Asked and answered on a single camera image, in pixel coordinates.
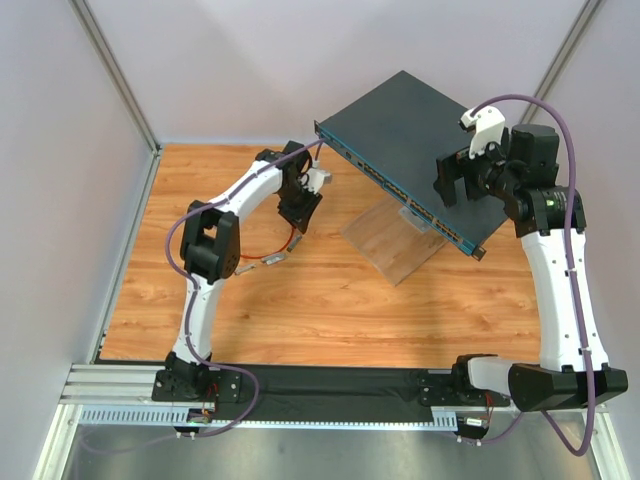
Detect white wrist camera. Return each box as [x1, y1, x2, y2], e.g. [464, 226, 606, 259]
[304, 168, 332, 194]
[459, 106, 506, 160]

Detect silver transceiver module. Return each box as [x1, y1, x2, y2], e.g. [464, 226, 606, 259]
[234, 263, 257, 276]
[261, 252, 287, 265]

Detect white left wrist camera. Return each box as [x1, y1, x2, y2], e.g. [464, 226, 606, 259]
[304, 168, 332, 194]

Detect dark blue network switch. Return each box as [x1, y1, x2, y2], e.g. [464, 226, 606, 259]
[314, 70, 507, 260]

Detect left aluminium frame post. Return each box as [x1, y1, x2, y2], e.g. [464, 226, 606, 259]
[69, 0, 161, 154]

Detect aluminium frame post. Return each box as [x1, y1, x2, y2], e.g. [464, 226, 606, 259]
[534, 0, 605, 101]
[69, 0, 161, 154]

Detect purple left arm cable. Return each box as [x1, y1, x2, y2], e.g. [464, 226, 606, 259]
[79, 139, 326, 455]

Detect right aluminium frame post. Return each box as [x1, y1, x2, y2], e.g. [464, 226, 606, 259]
[534, 0, 605, 101]

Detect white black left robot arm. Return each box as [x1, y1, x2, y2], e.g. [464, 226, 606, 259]
[152, 141, 331, 404]

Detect red ethernet cable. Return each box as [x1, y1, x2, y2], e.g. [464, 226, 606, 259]
[238, 222, 297, 262]

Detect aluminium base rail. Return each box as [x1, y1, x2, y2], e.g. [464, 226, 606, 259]
[59, 363, 609, 431]

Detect wooden switch stand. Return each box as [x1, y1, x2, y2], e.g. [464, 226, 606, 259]
[341, 197, 447, 286]

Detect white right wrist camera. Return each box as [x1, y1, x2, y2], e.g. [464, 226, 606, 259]
[459, 106, 506, 160]

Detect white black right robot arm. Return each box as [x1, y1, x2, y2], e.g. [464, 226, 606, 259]
[316, 121, 629, 412]

